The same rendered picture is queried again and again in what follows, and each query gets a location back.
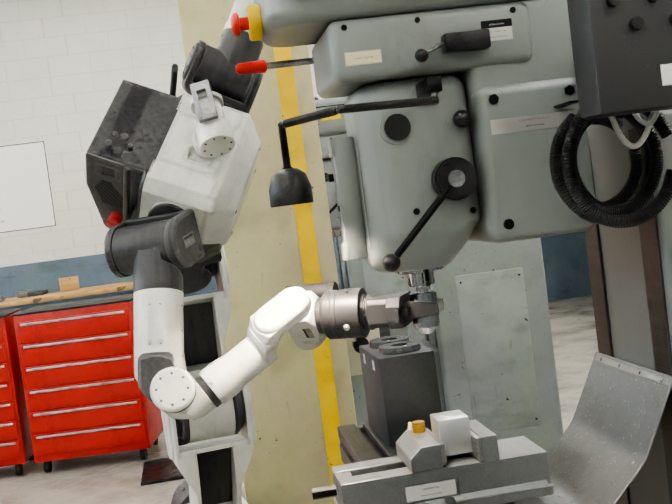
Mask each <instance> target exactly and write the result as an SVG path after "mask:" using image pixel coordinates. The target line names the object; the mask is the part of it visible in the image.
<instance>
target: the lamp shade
mask: <svg viewBox="0 0 672 504"><path fill-rule="evenodd" d="M268 192H269V200H270V207H271V208H273V207H280V206H288V205H296V204H303V203H311V202H314V200H313V192H312V186H311V183H310V181H309V179H308V177H307V175H306V173H305V172H303V171H301V170H300V169H298V168H293V167H287V168H282V170H278V171H277V172H276V173H275V174H274V175H273V176H272V177H271V180H270V186H269V191H268Z"/></svg>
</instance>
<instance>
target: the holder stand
mask: <svg viewBox="0 0 672 504"><path fill-rule="evenodd" d="M359 352H360V359H361V367H362V375H363V383H364V390H365V398H366V406H367V413H368V421H369V426H370V427H371V428H372V429H373V430H374V431H375V432H376V433H377V434H378V435H379V436H380V438H381V439H382V440H383V441H384V442H385V443H386V444H387V445H388V446H389V447H391V448H392V447H396V441H397V440H398V439H399V438H400V436H401V435H402V434H403V433H404V432H405V431H406V430H407V429H408V422H411V423H412V422H413V421H416V420H424V421H425V428H428V429H429V430H430V431H431V432H432V428H431V420H430V414H434V413H440V412H442V408H441V400H440V392H439V384H438V376H437V368H436V360H435V353H434V350H432V349H430V348H428V347H426V346H424V345H422V344H420V341H414V340H412V339H410V338H409V336H406V335H397V336H387V337H381V338H376V339H372V340H370V341H369V344H367V345H361V346H359Z"/></svg>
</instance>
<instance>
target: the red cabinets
mask: <svg viewBox="0 0 672 504"><path fill-rule="evenodd" d="M21 310H22V308H16V309H9V310H2V311H0V467H5V466H11V465H15V472H16V475H17V476H19V475H23V465H22V464H25V463H26V462H27V461H28V460H29V461H30V460H34V461H35V463H39V462H44V471H45V472H46V473H47V472H51V471H52V461H55V460H63V459H70V458H78V457H86V456H93V455H101V454H109V453H117V452H124V451H132V450H140V458H141V460H147V457H148V454H147V448H151V446H152V445H157V444H158V437H159V435H160V434H161V433H162V431H163V430H164V428H163V422H162V416H161V409H159V408H158V407H157V406H156V405H155V404H154V403H153V402H152V401H150V400H149V399H148V398H147V397H146V396H145V395H144V394H143V393H142V392H141V390H140V388H139V385H138V381H137V380H136V378H135V376H134V335H133V331H134V305H133V294H125V295H118V296H110V297H102V298H95V299H87V300H79V301H71V302H64V303H56V304H48V305H41V306H35V307H33V308H30V309H27V310H24V311H21Z"/></svg>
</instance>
